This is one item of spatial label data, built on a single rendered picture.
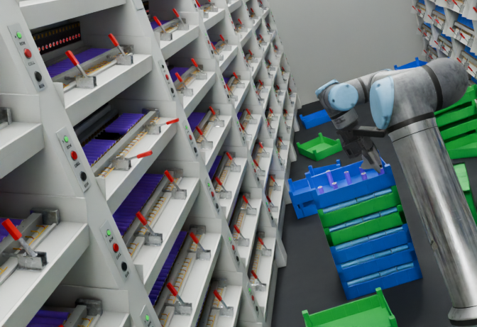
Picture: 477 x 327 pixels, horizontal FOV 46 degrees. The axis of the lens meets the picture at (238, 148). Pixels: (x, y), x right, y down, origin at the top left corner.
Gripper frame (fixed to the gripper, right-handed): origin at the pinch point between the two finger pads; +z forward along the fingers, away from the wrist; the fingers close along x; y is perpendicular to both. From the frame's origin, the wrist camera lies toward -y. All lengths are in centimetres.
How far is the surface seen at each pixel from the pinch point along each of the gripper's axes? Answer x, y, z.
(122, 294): 121, -2, -33
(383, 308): 21, 17, 43
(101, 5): 75, 5, -89
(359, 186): 7.6, 7.1, 1.1
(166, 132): 68, 16, -53
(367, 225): 8.3, 12.6, 16.3
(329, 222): 14.8, 21.9, 7.5
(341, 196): 11.3, 13.7, 0.9
